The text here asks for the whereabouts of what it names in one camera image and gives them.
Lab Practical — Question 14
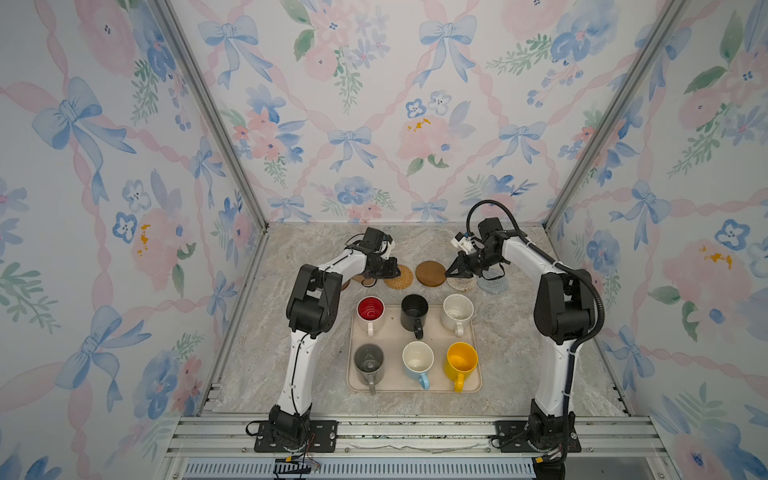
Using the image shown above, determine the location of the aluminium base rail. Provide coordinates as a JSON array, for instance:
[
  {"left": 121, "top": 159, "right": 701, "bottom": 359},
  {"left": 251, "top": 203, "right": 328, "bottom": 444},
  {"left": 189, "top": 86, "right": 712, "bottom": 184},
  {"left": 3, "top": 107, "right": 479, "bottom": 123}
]
[{"left": 155, "top": 414, "right": 680, "bottom": 479}]

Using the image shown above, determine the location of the aluminium frame post right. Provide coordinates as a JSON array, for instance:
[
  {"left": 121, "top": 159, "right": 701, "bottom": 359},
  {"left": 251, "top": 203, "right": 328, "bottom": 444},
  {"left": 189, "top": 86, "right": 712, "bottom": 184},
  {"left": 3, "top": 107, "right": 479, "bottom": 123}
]
[{"left": 542, "top": 0, "right": 689, "bottom": 233}]

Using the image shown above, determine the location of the black mug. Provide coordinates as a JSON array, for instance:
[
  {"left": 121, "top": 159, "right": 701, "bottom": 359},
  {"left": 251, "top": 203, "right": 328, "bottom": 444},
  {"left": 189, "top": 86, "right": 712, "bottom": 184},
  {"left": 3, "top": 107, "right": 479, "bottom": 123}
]
[{"left": 400, "top": 294, "right": 429, "bottom": 340}]

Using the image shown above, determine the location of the cream white mug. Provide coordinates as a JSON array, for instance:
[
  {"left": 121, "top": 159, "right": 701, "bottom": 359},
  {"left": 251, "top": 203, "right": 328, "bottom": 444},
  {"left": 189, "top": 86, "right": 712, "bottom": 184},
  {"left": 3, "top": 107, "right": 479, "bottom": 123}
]
[{"left": 440, "top": 294, "right": 475, "bottom": 338}]

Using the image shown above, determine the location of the beige serving tray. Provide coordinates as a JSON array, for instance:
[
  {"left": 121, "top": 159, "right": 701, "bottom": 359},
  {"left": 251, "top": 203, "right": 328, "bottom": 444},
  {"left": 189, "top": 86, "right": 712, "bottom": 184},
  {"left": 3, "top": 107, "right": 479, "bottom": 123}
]
[{"left": 347, "top": 305, "right": 482, "bottom": 394}]

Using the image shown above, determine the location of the aluminium frame post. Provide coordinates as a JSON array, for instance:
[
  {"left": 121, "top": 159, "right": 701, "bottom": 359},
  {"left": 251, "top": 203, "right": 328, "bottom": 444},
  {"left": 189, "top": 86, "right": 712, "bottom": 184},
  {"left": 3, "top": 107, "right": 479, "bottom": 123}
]
[
  {"left": 542, "top": 0, "right": 689, "bottom": 233},
  {"left": 148, "top": 0, "right": 268, "bottom": 233}
]

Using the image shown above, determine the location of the aluminium frame post left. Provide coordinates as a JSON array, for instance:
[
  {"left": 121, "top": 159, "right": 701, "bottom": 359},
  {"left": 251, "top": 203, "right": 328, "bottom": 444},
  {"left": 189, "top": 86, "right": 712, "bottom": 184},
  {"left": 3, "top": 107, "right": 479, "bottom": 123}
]
[{"left": 148, "top": 0, "right": 268, "bottom": 233}]

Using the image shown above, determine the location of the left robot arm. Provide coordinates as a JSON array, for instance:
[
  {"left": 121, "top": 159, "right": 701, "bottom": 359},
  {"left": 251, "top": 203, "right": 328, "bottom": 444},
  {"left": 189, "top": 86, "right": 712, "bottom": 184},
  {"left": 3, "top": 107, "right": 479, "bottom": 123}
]
[{"left": 264, "top": 234, "right": 400, "bottom": 450}]

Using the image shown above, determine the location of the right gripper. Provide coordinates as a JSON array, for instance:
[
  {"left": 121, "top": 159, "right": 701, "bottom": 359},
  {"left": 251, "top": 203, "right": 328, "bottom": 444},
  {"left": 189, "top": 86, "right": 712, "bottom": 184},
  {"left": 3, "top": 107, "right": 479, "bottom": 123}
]
[{"left": 444, "top": 250, "right": 499, "bottom": 279}]

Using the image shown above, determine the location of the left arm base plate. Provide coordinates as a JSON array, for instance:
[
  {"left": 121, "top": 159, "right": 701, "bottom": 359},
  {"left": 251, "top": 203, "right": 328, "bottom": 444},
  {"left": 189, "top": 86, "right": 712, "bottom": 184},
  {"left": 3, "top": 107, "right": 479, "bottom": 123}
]
[{"left": 247, "top": 420, "right": 338, "bottom": 454}]

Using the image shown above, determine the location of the white mug red inside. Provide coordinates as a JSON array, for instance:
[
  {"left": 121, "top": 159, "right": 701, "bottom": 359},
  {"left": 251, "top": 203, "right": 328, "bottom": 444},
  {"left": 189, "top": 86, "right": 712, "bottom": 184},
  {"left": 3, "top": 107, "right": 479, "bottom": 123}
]
[{"left": 356, "top": 296, "right": 386, "bottom": 338}]

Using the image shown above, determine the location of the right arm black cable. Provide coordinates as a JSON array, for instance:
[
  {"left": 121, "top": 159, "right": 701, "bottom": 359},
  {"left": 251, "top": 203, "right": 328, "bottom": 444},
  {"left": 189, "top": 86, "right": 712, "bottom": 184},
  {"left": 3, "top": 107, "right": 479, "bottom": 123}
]
[{"left": 465, "top": 199, "right": 606, "bottom": 421}]

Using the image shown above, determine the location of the plain round wooden coaster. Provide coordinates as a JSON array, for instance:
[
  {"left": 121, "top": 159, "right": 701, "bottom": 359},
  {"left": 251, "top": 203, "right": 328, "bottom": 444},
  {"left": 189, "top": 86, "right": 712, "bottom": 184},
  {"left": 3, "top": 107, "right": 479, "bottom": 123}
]
[{"left": 415, "top": 260, "right": 447, "bottom": 288}]

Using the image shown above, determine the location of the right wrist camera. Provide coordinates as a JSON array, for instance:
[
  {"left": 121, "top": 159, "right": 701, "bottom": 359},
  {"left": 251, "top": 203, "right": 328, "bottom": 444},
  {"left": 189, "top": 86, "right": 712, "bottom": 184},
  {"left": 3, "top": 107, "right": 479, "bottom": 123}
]
[{"left": 451, "top": 217, "right": 505, "bottom": 254}]

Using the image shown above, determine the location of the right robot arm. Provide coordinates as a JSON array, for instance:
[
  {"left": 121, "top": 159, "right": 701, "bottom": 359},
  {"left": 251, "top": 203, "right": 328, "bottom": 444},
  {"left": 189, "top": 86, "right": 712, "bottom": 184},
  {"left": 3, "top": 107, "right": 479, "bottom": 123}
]
[{"left": 446, "top": 230, "right": 605, "bottom": 460}]

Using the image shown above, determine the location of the grey glass mug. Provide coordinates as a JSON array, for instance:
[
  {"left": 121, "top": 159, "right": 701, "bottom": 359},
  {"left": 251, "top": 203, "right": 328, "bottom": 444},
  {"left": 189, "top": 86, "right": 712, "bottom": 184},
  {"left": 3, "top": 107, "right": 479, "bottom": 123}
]
[{"left": 353, "top": 343, "right": 385, "bottom": 395}]

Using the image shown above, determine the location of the white mug blue handle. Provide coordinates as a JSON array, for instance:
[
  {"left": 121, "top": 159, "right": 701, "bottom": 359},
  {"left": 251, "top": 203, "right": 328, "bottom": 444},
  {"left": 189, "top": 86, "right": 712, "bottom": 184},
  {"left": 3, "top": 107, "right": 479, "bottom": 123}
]
[{"left": 401, "top": 341, "right": 435, "bottom": 390}]

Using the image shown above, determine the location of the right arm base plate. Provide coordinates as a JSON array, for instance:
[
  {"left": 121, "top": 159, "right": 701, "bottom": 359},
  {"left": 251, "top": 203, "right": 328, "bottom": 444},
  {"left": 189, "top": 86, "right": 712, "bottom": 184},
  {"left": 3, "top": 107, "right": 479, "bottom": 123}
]
[{"left": 491, "top": 419, "right": 562, "bottom": 454}]

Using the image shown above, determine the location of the woven rattan round coaster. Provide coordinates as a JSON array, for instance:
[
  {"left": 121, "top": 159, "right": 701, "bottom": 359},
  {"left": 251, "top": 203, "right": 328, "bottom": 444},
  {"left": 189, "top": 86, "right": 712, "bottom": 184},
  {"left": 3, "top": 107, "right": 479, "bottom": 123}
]
[{"left": 384, "top": 265, "right": 414, "bottom": 291}]

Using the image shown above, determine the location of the yellow mug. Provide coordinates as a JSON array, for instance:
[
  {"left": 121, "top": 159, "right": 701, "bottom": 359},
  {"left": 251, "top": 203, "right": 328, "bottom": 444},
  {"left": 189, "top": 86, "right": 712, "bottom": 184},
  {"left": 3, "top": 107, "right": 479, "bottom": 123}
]
[{"left": 443, "top": 342, "right": 479, "bottom": 393}]

